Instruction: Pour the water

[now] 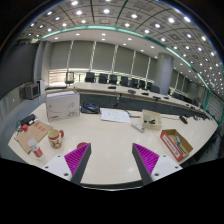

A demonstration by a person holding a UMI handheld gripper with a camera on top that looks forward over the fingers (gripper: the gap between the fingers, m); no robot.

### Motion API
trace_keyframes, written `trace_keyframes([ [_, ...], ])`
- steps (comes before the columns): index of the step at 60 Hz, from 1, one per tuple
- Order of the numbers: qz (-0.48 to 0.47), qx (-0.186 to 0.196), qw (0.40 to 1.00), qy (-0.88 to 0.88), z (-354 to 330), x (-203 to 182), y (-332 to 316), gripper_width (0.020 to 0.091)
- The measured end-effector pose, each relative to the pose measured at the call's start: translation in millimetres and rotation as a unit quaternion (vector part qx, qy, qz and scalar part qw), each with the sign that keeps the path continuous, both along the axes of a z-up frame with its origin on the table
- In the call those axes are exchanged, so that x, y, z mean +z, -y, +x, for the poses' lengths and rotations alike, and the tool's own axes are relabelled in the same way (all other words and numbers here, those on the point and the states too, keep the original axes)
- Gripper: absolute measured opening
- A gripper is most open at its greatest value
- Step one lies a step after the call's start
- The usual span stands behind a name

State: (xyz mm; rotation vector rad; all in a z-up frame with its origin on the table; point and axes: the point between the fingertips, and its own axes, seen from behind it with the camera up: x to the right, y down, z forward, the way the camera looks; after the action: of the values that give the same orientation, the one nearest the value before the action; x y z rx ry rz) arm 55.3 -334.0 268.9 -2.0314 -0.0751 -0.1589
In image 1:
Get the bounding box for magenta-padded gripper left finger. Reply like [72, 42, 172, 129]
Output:
[41, 142, 92, 185]

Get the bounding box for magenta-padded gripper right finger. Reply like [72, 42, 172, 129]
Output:
[131, 142, 183, 186]

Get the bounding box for clear red-capped water bottle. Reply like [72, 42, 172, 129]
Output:
[27, 137, 46, 162]

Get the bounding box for red and cream mug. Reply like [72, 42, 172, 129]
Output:
[47, 128, 66, 150]

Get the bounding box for open red-sided cardboard box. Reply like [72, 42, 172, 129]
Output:
[159, 128, 194, 163]

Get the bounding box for white remote control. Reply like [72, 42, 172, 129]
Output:
[130, 121, 146, 134]

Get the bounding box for small beige cardboard box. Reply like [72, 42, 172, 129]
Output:
[141, 109, 163, 131]

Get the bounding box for brown cardboard sheet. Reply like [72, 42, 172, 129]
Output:
[14, 120, 54, 155]

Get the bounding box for black bag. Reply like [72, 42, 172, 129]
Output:
[80, 101, 101, 115]

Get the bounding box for white paper sheets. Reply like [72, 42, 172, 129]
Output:
[100, 107, 132, 125]

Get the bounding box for white cardboard box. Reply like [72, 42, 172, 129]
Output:
[45, 90, 81, 123]

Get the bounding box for long curved conference desk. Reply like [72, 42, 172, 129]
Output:
[71, 81, 208, 116]

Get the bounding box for grey box monitor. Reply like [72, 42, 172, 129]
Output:
[23, 83, 41, 101]

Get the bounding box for row of black office chairs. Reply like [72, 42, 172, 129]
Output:
[64, 70, 162, 95]

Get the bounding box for group of ceiling lights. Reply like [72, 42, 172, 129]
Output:
[28, 0, 222, 88]

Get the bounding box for black power strip with cables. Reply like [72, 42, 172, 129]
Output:
[18, 113, 37, 127]

